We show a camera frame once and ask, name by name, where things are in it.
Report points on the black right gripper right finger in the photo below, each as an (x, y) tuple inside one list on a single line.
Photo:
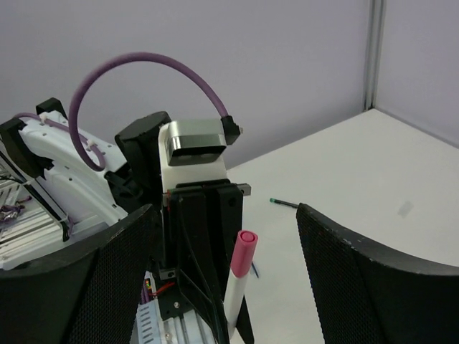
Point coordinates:
[(367, 292)]

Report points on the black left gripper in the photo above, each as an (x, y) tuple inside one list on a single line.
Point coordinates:
[(191, 257)]

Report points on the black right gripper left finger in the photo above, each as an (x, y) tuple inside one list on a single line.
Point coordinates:
[(87, 292)]

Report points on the white acrylic marker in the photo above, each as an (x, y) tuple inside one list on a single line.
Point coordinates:
[(233, 297)]

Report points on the blue pen cap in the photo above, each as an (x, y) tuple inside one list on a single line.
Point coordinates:
[(254, 270)]

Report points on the pink marker cap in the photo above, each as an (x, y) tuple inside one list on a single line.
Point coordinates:
[(243, 253)]

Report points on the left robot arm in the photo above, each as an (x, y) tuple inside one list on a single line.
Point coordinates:
[(96, 183)]

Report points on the green pen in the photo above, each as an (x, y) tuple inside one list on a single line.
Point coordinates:
[(284, 203)]

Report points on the white slotted cable duct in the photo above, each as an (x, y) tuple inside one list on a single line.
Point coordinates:
[(146, 329)]

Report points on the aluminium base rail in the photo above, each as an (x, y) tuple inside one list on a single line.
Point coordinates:
[(32, 224)]

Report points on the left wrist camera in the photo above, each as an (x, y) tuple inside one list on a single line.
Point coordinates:
[(190, 151)]

